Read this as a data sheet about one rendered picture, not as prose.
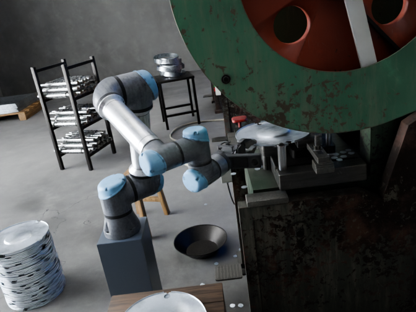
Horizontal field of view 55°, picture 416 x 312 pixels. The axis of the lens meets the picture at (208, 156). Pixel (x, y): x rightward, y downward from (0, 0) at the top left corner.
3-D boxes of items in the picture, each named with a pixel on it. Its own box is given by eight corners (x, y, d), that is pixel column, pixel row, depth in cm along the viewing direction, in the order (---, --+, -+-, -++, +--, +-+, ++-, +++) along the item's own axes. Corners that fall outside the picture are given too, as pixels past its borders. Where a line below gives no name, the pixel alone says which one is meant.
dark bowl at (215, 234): (173, 269, 209) (171, 258, 206) (177, 237, 237) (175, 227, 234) (230, 262, 208) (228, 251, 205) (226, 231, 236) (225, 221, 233)
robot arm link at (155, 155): (77, 77, 134) (151, 157, 105) (107, 70, 139) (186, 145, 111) (80, 106, 141) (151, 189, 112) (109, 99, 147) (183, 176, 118)
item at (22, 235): (17, 258, 177) (17, 257, 177) (-28, 251, 188) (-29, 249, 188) (60, 223, 202) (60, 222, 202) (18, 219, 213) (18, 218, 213)
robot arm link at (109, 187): (98, 210, 163) (90, 180, 158) (127, 197, 170) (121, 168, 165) (109, 220, 154) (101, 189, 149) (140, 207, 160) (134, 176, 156)
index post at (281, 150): (279, 171, 138) (277, 145, 134) (278, 167, 141) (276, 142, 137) (287, 169, 138) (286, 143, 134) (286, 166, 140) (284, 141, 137)
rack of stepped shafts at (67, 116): (95, 171, 355) (68, 64, 321) (54, 169, 371) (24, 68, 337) (120, 152, 392) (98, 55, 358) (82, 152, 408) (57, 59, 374)
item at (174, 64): (166, 130, 441) (153, 58, 412) (161, 120, 482) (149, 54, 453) (201, 124, 447) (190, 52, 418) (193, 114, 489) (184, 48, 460)
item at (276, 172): (280, 190, 137) (278, 175, 135) (261, 146, 179) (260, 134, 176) (367, 179, 136) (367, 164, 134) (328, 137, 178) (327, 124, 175)
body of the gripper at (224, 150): (226, 138, 141) (206, 151, 132) (247, 141, 136) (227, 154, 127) (229, 158, 144) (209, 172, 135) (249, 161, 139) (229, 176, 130)
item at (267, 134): (288, 116, 169) (288, 114, 169) (327, 134, 143) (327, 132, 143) (225, 130, 163) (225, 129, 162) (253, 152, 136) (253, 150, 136)
